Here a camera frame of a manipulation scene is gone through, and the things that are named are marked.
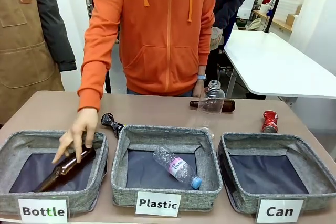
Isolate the clear smooth plastic bottle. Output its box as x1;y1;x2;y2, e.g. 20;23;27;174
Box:
197;79;226;115

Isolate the crushed black can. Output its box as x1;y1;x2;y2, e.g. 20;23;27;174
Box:
101;113;127;138

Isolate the grey fabric basket Can label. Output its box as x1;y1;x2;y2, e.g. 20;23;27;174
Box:
217;132;336;214

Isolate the brown cardboard box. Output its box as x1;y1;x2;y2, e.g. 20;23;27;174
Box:
285;13;301;24

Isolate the pale hand of navy-jacket person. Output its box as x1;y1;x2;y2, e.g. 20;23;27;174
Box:
211;26;224;50

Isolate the thin black pole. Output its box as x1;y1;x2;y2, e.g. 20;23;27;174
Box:
264;0;286;34

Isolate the grey side table leg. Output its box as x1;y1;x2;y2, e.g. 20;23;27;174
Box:
225;62;241;99

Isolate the wooden background shelf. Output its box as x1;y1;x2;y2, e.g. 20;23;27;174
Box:
253;10;292;35

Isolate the person in brown apron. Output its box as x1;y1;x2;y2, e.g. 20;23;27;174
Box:
0;0;77;125

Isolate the grey fabric basket Plastic label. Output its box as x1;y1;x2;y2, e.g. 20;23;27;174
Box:
110;124;223;210

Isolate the person right forearm orange sleeve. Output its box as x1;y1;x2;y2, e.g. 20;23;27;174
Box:
77;58;115;113

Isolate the person torso orange hoodie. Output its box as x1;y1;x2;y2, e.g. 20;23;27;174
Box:
83;0;217;97

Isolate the white side table top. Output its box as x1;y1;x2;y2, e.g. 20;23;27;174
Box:
223;30;336;99

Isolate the stack of white boxes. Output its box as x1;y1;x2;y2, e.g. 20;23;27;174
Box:
272;0;302;23

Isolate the crushed plastic bottle pink label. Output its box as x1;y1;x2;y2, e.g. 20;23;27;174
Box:
152;145;202;190

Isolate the white Bottle label sign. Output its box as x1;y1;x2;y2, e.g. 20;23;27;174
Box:
17;196;69;224

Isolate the person left forearm orange sleeve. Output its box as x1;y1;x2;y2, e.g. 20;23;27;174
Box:
197;24;216;77

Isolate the white Plastic label sign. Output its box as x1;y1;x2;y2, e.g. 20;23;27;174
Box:
135;191;182;217

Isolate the white square box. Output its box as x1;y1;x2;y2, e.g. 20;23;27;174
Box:
237;0;258;19

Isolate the person right hand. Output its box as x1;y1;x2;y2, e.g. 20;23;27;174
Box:
51;108;99;165

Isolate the brown glass bottle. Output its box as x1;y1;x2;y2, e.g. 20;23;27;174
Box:
189;99;236;113
33;146;97;193

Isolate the grey fabric basket Bottle label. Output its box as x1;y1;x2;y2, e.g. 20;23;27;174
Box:
0;129;110;210

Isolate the white Can label sign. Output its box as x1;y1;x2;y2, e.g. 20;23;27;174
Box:
256;197;307;224

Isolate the person left hand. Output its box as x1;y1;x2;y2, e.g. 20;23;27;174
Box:
193;79;206;98

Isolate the black tripod stand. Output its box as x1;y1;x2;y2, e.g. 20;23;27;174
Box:
104;70;112;94

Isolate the crushed red can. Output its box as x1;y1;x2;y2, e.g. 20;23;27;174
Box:
261;110;279;133

